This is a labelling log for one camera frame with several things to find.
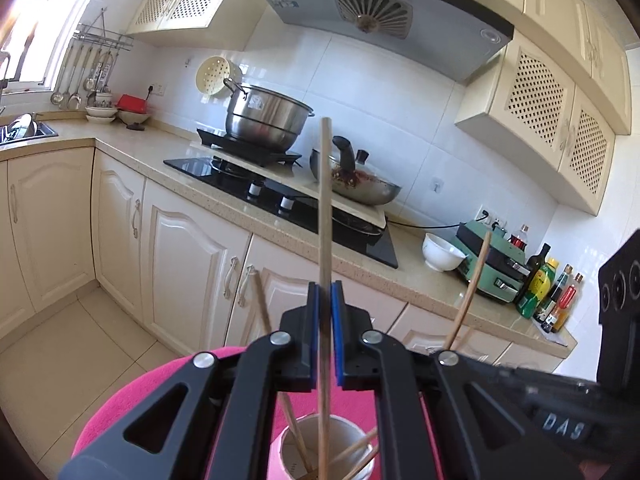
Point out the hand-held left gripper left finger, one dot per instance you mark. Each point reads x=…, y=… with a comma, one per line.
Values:
x=314, y=340

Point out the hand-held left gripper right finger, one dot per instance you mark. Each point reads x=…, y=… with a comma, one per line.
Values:
x=339, y=340

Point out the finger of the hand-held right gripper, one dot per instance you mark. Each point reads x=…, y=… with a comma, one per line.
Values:
x=540, y=385

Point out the white chopstick holder cup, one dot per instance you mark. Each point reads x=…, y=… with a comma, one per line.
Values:
x=342, y=435

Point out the light wooden chopstick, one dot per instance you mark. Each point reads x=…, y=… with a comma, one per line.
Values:
x=262, y=305
x=325, y=210
x=470, y=290
x=357, y=442
x=363, y=462

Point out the row of hanging steel utensils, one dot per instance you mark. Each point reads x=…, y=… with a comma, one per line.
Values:
x=75, y=75

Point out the red-label sauce bottle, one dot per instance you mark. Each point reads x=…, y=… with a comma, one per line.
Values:
x=565, y=305

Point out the pink tablecloth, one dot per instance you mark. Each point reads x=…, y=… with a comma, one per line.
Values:
x=305, y=402

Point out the dark sauce bottle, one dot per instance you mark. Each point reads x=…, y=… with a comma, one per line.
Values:
x=557, y=295

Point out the green yellow-cap bottle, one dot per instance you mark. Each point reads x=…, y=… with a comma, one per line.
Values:
x=542, y=290

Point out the green countertop grill appliance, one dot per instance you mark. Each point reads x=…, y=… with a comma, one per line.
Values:
x=500, y=270

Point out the white ceramic bowl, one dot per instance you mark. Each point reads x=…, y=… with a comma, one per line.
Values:
x=442, y=252

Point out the steel wok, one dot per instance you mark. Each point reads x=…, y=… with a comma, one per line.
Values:
x=370, y=190

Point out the black induction cooker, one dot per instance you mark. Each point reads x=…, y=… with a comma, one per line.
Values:
x=240, y=147

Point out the black glass gas stove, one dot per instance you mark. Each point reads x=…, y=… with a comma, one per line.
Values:
x=200, y=166

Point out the stainless steel stock pot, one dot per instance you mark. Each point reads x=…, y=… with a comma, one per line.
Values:
x=270, y=115

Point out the small black object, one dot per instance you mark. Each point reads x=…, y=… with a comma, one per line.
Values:
x=135, y=127

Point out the cream plastic colander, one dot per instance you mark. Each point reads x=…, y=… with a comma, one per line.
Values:
x=215, y=75

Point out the shallow white bowl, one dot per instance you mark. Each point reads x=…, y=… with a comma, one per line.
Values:
x=134, y=117

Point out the red plastic container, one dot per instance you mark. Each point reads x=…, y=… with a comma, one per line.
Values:
x=132, y=102

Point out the stack of white bowls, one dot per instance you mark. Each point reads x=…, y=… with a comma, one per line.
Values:
x=100, y=110

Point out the grey range hood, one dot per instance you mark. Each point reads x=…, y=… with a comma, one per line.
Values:
x=310, y=5

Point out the stainless steel sink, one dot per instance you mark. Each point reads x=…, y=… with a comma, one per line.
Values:
x=42, y=132

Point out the dishes in sink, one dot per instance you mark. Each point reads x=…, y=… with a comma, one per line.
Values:
x=20, y=127

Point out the kitchen window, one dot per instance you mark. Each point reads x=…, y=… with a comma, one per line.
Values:
x=45, y=20

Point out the large cream lattice wall cabinet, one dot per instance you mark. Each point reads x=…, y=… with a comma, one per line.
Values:
x=535, y=90

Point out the cream panel wall cabinet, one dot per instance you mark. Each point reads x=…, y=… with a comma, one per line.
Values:
x=555, y=5

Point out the steel wall utensil rack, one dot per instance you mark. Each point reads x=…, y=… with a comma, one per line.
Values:
x=105, y=37

